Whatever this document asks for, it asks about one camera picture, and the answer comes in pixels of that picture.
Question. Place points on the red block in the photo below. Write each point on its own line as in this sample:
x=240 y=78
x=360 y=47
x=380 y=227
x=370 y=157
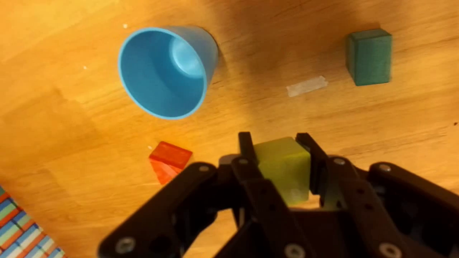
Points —
x=168 y=159

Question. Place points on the striped cloth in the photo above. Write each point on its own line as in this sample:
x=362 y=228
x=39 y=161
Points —
x=19 y=231

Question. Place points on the piece of clear tape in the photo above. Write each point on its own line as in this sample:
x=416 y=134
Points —
x=306 y=86

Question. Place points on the green block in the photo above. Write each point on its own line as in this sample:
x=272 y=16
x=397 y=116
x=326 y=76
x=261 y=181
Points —
x=369 y=57

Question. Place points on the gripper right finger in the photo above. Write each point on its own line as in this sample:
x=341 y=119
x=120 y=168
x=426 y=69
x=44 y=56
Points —
x=376 y=200

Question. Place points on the blue plastic cup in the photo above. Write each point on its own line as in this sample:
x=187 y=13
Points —
x=165 y=71

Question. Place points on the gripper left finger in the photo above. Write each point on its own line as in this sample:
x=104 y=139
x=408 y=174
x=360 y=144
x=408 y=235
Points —
x=186 y=208

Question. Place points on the yellow block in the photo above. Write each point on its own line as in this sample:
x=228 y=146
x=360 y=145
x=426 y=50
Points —
x=285 y=168

